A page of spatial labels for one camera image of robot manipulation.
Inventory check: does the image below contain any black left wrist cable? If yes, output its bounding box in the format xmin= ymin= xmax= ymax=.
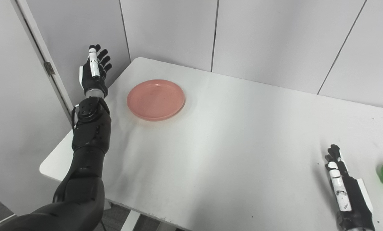
xmin=71 ymin=104 xmax=80 ymax=132

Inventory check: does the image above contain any metal door hinge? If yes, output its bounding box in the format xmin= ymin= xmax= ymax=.
xmin=44 ymin=61 xmax=56 ymax=76

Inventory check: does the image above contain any black and white right hand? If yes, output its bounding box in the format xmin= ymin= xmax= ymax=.
xmin=325 ymin=144 xmax=376 ymax=231

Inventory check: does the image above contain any black and white left hand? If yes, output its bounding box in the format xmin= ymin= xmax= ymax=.
xmin=79 ymin=44 xmax=113 ymax=98

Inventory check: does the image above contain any pink round plate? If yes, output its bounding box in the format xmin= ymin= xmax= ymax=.
xmin=126 ymin=79 xmax=186 ymax=122

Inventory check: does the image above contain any white table leg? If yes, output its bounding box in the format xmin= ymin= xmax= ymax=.
xmin=121 ymin=210 xmax=141 ymax=231

